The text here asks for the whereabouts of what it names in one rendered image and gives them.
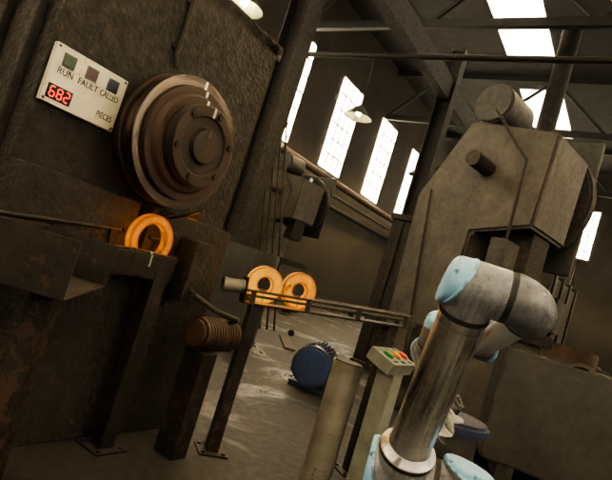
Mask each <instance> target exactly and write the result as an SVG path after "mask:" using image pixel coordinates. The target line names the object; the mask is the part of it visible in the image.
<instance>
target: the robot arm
mask: <svg viewBox="0 0 612 480"><path fill-rule="evenodd" d="M435 299H436V301H438V302H439V303H440V304H439V309H438V310H434V311H432V312H430V313H429V314H428V316H427V317H426V319H425V320H424V325H423V328H422V331H421V333H420V336H419V337H418V338H416V339H415V340H414V341H413V342H412V344H411V346H410V353H411V357H412V359H413V362H414V365H415V371H414V374H413V377H412V379H411V382H410V384H409V387H408V390H407V392H406V395H405V399H404V402H403V403H402V406H401V409H400V411H399V414H398V416H397V419H396V422H395V424H394V427H393V428H390V429H388V430H386V431H385V432H384V433H383V435H380V434H379V435H378V434H375V435H374V437H373V440H372V444H371V448H370V452H369V455H368V458H367V462H366V466H365V474H364V478H363V480H494V478H493V477H492V476H491V475H490V474H489V473H488V472H486V471H485V470H483V469H482V468H480V467H479V466H477V465H475V464H474V463H472V462H470V461H468V460H466V459H464V458H462V457H461V456H458V455H455V454H452V453H447V454H446V455H444V459H443V460H441V459H439V458H436V454H435V450H434V449H433V447H434V444H435V442H436V440H437V438H438V439H439V440H440V441H441V442H442V443H443V444H445V439H444V438H445V437H452V436H453V434H454V424H463V423H464V420H463V419H462V418H461V417H459V416H457V415H458V414H459V413H460V412H461V410H462V409H464V405H463V402H462V399H461V397H460V394H457V392H458V390H459V387H460V385H461V383H462V382H463V379H464V376H465V374H466V371H467V369H468V367H469V364H470V362H471V360H472V358H475V359H478V360H480V361H482V362H486V363H492V362H493V361H494V360H495V359H496V357H497V355H498V353H499V350H501V349H503V348H505V347H506V346H508V345H510V344H512V343H514V342H516V341H518V340H520V339H537V338H540V337H542V336H544V335H546V334H547V333H549V332H550V331H551V330H552V329H553V327H554V326H555V324H556V321H557V318H558V310H557V305H556V302H555V300H554V298H553V297H552V295H551V293H550V292H549V291H548V290H547V289H546V288H545V287H544V286H543V285H541V284H540V283H539V282H537V281H536V280H534V279H532V278H530V277H528V276H526V275H524V274H521V273H518V272H515V271H512V270H507V269H504V268H501V267H497V266H494V265H491V264H488V263H485V262H483V261H480V260H479V259H476V258H475V259H473V258H469V257H466V256H458V257H456V258H455V259H454V260H453V261H452V262H451V263H450V265H449V266H448V268H447V270H446V272H445V273H444V276H443V278H442V281H441V283H440V285H439V287H438V289H437V292H436V296H435ZM458 398H459V399H460V401H461V404H460V403H459V401H458ZM461 408H462V409H461ZM444 423H445V424H444ZM445 425H446V426H445Z"/></svg>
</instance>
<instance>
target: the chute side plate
mask: <svg viewBox="0 0 612 480"><path fill-rule="evenodd" d="M151 255H152V254H148V253H144V252H140V251H137V250H136V251H134V250H122V249H118V251H117V253H116V256H115V259H114V262H113V265H112V268H111V271H110V274H124V275H132V276H137V277H142V278H147V279H151V280H154V277H155V274H156V271H159V272H162V273H167V274H168V280H167V283H169V280H170V277H171V275H172V272H173V269H174V266H175V262H176V261H175V260H171V259H167V258H164V257H160V256H156V255H153V257H152V260H151V263H150V266H148V264H149V261H150V258H151Z"/></svg>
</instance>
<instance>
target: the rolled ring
mask: <svg viewBox="0 0 612 480"><path fill-rule="evenodd" d="M152 224H155V225H156V226H157V227H158V228H159V230H160V232H161V241H160V244H159V246H158V248H157V250H156V251H155V252H157V253H161V254H164V255H168V253H169V251H170V249H171V246H172V242H173V231H172V227H171V225H170V223H169V222H168V220H167V219H166V218H164V217H163V216H160V215H157V214H153V213H148V214H144V215H141V216H139V217H138V218H136V219H135V220H134V221H133V222H132V223H131V225H130V226H129V228H128V231H127V234H126V238H125V246H127V247H134V248H138V238H139V235H140V233H141V232H142V230H143V229H144V228H145V227H147V226H148V225H152Z"/></svg>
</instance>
